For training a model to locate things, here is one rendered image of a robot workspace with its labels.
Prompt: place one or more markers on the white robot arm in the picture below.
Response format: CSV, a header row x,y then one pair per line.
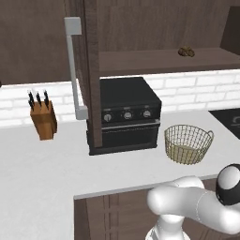
x,y
184,200

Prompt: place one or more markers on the brown wood cabinet door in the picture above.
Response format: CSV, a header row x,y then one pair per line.
x,y
92,62

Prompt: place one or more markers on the open wood cabinet with shelf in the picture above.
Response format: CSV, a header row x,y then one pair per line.
x,y
156,61

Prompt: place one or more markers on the brown bread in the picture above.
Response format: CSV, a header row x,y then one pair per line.
x,y
186,52

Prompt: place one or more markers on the brown wood base cabinet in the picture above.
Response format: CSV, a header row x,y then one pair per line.
x,y
118,215

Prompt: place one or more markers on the black toaster oven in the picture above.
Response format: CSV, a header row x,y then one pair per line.
x,y
128,93

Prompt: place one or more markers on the wooden knife block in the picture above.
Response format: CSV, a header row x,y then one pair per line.
x,y
45,122

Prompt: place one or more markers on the black hob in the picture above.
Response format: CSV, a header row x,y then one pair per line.
x,y
229,120

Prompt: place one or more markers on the dark wood wall cabinet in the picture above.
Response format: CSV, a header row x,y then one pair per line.
x,y
31,40

